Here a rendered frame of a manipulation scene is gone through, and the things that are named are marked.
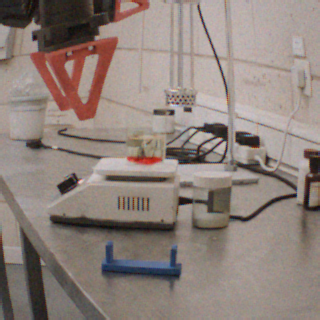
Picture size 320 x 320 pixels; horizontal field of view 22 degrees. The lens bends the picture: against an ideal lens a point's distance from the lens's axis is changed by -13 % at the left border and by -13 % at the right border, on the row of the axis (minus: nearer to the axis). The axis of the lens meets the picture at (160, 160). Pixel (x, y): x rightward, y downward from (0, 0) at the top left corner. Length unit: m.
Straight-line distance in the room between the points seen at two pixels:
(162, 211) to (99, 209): 0.09
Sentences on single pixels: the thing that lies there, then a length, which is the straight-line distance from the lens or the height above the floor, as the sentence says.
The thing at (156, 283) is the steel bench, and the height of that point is 0.75.
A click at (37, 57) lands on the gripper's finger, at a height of 1.03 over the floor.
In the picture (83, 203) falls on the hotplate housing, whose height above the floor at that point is 0.79.
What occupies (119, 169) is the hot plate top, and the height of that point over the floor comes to 0.84.
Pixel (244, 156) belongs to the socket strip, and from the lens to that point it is 2.05.
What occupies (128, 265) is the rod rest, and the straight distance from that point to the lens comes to 1.12.
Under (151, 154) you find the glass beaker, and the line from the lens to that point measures 1.39.
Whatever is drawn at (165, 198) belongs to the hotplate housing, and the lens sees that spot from 1.37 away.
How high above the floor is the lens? 1.05
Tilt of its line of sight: 8 degrees down
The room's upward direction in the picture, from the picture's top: 1 degrees clockwise
